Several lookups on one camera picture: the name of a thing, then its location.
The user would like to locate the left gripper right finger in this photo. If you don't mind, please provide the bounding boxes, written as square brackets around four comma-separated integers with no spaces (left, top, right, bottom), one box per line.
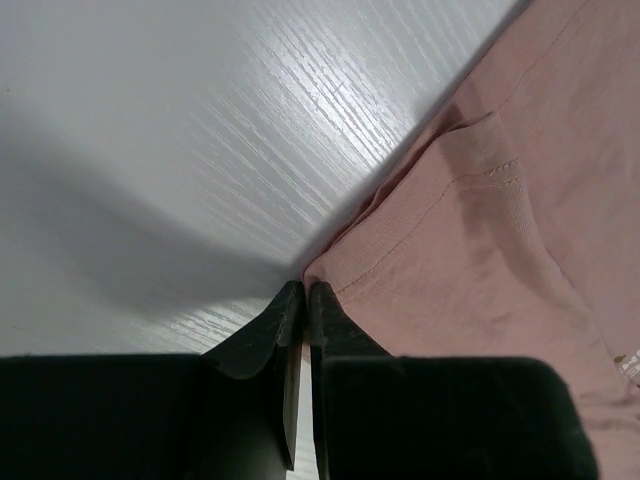
[308,282,599,479]

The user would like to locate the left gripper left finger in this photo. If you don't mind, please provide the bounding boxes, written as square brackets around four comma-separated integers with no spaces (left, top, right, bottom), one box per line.
[1,281,303,479]

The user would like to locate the pink printed t-shirt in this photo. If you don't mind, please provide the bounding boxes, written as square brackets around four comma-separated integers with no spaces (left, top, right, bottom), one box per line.
[303,1,639,479]

